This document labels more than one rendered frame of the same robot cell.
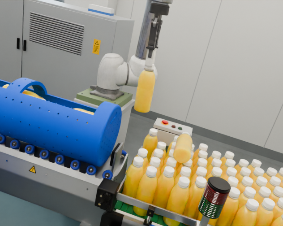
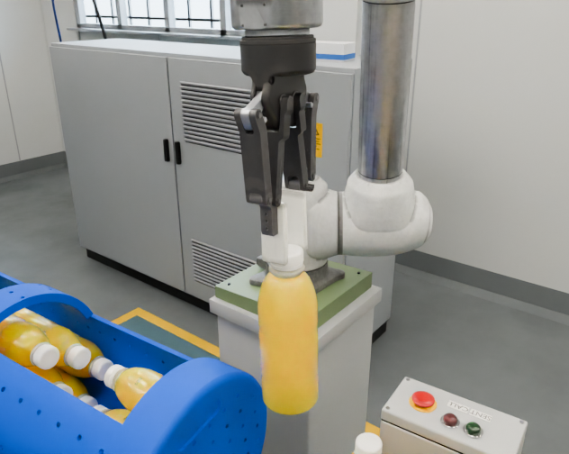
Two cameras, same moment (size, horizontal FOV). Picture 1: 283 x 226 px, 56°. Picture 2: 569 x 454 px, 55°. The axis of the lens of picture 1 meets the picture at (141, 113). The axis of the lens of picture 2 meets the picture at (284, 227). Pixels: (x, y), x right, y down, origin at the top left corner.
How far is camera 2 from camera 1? 0.60 m
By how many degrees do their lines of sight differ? 22
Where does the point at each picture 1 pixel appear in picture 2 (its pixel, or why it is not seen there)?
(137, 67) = (363, 204)
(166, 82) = (522, 198)
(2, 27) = (138, 121)
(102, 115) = (148, 426)
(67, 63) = not seen: hidden behind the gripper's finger
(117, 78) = (311, 241)
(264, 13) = not seen: outside the picture
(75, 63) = not seen: hidden behind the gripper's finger
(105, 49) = (336, 143)
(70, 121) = (61, 442)
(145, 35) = (371, 114)
